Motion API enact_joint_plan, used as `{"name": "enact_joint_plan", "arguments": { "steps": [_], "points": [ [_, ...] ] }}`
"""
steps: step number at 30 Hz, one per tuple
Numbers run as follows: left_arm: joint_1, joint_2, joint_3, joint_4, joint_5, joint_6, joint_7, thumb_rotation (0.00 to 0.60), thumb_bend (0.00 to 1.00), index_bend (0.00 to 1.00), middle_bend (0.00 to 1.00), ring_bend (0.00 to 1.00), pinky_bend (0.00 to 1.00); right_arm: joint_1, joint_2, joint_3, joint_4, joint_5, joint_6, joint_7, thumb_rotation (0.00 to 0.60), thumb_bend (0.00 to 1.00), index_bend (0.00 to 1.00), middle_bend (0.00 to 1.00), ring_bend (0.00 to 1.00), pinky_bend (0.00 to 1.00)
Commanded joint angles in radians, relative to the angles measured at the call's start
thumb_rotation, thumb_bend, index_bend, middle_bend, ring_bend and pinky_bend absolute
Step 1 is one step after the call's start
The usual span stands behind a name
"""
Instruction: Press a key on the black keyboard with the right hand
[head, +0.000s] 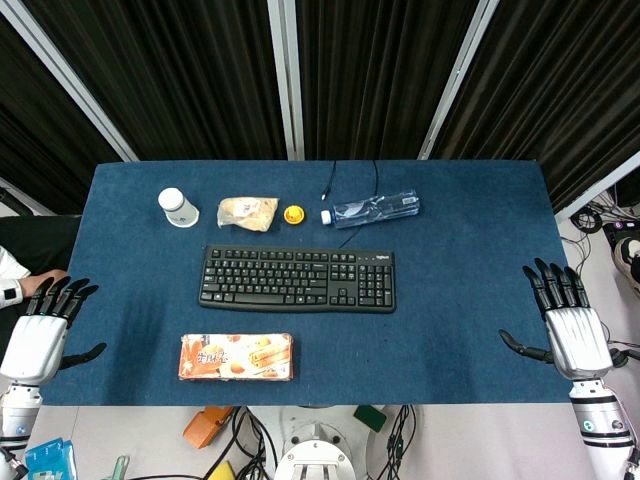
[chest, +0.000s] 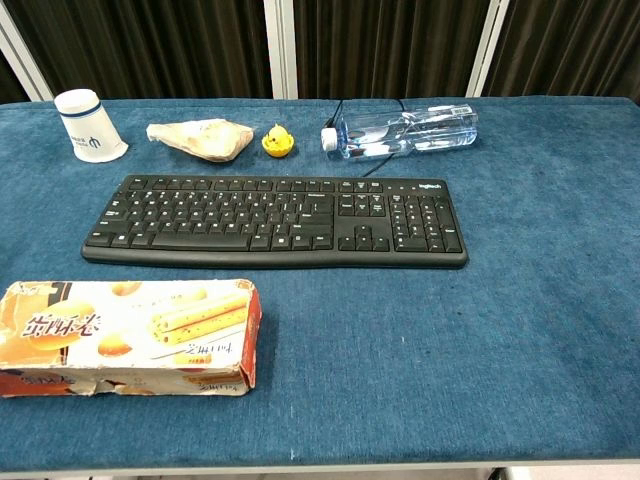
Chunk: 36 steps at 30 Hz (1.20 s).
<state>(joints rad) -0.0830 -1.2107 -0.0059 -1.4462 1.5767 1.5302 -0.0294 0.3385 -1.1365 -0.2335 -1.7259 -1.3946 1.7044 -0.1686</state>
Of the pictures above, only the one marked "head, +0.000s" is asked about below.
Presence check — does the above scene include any bagged bread snack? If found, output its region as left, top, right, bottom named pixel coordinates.
left=216, top=196, right=280, bottom=234

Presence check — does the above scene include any person's white sleeve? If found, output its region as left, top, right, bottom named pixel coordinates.
left=0, top=244, right=32, bottom=314

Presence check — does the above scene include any blue tissue pack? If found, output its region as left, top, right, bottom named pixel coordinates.
left=24, top=437, right=79, bottom=480

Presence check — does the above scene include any blue table cloth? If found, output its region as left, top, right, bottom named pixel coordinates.
left=37, top=159, right=576, bottom=407

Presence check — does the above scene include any black computer keyboard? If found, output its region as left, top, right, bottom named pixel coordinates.
left=198, top=243, right=397, bottom=315

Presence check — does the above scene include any black cable with plug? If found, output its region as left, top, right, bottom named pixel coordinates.
left=321, top=159, right=338, bottom=203

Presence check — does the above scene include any yellow sponge block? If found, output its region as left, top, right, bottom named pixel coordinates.
left=205, top=460, right=236, bottom=480

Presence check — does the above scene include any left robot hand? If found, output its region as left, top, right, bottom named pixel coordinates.
left=0, top=276, right=108, bottom=386

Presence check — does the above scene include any black floor cables bundle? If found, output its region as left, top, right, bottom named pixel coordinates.
left=379, top=404, right=419, bottom=480

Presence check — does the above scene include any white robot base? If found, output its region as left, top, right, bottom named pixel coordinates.
left=273, top=405, right=374, bottom=480

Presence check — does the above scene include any beige sneaker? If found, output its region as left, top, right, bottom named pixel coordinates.
left=613, top=236, right=640, bottom=296

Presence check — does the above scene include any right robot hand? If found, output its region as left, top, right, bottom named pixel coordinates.
left=499, top=257, right=615, bottom=380

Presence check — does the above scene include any person's hand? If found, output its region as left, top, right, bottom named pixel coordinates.
left=17, top=269, right=70, bottom=300

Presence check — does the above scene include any thin black cable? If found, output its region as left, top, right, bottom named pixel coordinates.
left=339, top=159, right=380, bottom=250

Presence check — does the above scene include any green sponge block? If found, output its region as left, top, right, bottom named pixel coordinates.
left=353, top=405, right=389, bottom=432

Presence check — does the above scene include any clear plastic water bottle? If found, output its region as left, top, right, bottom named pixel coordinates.
left=320, top=188, right=422, bottom=230

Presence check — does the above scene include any white curtain frame post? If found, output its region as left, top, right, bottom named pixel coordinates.
left=417, top=0, right=501, bottom=161
left=266, top=0, right=306, bottom=161
left=0, top=0, right=140, bottom=162

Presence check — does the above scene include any white paper cup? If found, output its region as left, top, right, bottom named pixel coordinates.
left=157, top=187, right=201, bottom=229

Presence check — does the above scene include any orange foot pedal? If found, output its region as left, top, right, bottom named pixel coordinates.
left=182, top=406, right=235, bottom=450

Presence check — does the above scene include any orange snack box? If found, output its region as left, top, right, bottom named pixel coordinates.
left=177, top=333, right=295, bottom=382

